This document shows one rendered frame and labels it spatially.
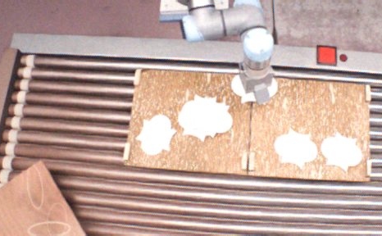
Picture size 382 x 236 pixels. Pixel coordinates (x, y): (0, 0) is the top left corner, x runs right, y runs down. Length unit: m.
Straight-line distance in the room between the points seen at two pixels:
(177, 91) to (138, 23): 1.30
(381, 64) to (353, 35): 1.12
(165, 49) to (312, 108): 0.57
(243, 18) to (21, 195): 0.88
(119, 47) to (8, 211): 0.70
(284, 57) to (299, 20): 1.16
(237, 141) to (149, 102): 0.33
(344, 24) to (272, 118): 1.41
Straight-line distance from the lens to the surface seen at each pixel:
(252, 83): 1.38
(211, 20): 1.27
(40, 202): 1.56
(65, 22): 3.04
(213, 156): 1.57
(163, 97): 1.65
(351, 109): 1.67
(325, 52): 1.74
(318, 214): 1.57
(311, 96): 1.65
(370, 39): 2.91
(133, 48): 1.77
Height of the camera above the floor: 2.46
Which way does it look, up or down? 70 degrees down
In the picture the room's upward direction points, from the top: 4 degrees clockwise
